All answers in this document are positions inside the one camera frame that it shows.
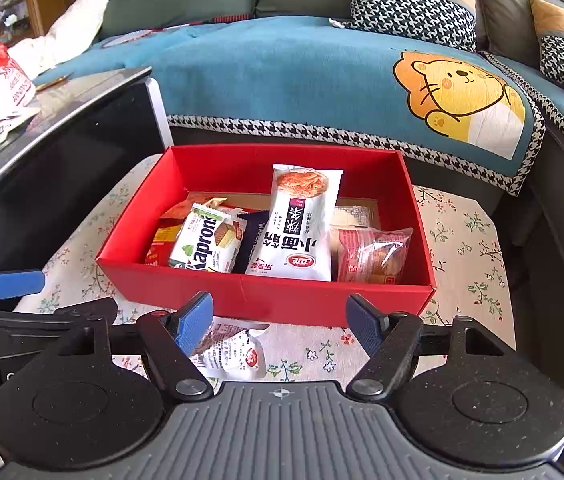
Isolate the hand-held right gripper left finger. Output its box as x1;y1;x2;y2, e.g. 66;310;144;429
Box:
62;291;215;404

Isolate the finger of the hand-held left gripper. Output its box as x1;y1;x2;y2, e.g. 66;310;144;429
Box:
0;265;46;308
0;298;119;333

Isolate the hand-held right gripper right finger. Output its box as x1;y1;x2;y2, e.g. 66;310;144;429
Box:
345;293;502;404

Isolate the red clear bread packet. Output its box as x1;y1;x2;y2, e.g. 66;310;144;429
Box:
331;226;414;285

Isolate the green white wafer packet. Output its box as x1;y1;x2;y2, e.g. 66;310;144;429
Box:
168;203;247;273

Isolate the red yellow snack packet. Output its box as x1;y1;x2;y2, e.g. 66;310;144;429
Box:
144;200;195;267

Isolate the red cardboard box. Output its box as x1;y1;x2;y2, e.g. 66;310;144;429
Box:
96;145;436;328

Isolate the dark blue snack packet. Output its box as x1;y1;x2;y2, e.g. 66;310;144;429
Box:
232;210;270;273

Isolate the clear round pastry packet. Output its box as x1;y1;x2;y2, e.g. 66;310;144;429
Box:
331;204;381;233

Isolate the white noodle snack packet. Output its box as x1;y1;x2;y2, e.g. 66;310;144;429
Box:
245;163;343;282

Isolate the black side table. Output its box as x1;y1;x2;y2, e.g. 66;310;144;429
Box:
0;66;173;311

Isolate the floral tablecloth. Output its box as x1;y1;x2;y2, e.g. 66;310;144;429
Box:
0;180;517;461

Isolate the blue lion print sofa cover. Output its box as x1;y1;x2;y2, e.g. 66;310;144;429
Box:
32;12;546;197

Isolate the white cloth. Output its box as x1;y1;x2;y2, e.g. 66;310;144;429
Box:
7;0;110;81

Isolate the red trimmed cloth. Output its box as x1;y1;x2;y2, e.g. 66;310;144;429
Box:
101;14;250;50

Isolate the blue houndstooth trimmed sofa cover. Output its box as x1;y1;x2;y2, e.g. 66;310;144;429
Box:
479;50;564;181

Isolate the houndstooth pillow with orange band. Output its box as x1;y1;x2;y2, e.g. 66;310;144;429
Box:
529;0;564;91
349;0;478;53

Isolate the dark grey sofa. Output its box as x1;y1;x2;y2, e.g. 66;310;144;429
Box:
82;0;564;311

